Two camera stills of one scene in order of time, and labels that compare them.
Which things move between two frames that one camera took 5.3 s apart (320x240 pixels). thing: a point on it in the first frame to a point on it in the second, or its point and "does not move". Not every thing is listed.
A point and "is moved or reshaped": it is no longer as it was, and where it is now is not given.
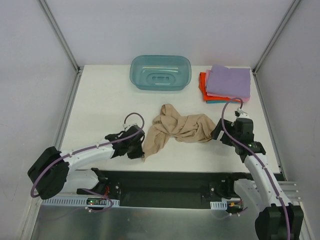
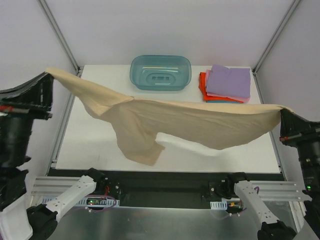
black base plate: (168, 189) does not move
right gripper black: (222, 133) to (300, 138)
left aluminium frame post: (45, 8) does not move
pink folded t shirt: (245, 99) does not move
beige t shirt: (169, 123) is moved or reshaped
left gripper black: (136, 144) to (24, 108)
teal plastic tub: (160, 72) does not move
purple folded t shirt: (229, 82) does not move
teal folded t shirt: (222, 102) does not move
